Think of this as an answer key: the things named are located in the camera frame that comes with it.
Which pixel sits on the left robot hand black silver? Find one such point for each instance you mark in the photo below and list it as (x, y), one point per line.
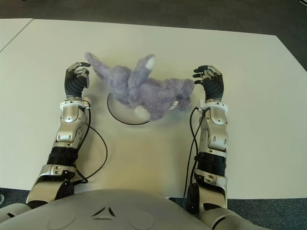
(74, 86)

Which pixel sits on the right robot hand black silver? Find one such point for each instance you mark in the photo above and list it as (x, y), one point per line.
(213, 87)

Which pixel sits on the purple plush bunny doll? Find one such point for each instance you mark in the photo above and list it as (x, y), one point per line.
(144, 93)

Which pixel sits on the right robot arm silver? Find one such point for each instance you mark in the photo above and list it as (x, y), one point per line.
(213, 143)

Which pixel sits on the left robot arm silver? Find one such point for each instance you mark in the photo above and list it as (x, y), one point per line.
(67, 134)

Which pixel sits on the white plate with black rim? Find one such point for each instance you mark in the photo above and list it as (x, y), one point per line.
(124, 112)

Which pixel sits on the grey robot torso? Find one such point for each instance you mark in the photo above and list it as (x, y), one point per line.
(108, 210)

